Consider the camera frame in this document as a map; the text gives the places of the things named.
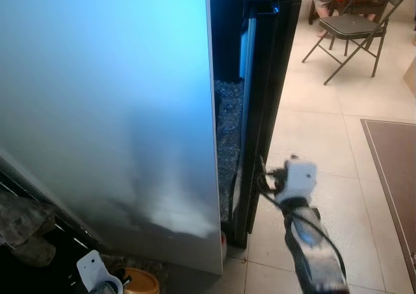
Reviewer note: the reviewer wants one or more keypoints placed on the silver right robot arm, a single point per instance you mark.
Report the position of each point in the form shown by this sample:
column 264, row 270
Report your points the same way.
column 312, row 248

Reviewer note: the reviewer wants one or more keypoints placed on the black fridge cabinet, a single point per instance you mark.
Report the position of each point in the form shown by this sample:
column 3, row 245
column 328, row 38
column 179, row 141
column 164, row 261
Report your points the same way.
column 273, row 79

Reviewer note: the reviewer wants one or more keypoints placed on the white red container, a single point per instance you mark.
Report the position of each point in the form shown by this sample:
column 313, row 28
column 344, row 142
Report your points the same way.
column 223, row 248

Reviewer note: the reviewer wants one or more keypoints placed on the brown floor mat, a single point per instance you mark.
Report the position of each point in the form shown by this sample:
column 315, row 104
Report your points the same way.
column 396, row 177

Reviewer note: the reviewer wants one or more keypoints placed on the brown lidded bucket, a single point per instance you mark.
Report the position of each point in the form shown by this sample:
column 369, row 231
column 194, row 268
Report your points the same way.
column 142, row 282

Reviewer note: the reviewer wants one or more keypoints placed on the black metal folding chair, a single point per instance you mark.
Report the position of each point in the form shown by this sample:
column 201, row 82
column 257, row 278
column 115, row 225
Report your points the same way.
column 351, row 26

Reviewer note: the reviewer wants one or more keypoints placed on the light wooden cabinet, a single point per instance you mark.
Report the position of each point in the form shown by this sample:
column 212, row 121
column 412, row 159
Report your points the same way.
column 411, row 76

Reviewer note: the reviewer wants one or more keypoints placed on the grey marbled countertop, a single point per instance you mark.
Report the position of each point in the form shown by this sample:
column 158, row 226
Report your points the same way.
column 23, row 222

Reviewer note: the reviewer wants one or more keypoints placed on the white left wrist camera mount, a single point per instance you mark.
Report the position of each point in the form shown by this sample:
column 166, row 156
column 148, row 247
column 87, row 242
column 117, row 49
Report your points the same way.
column 91, row 268

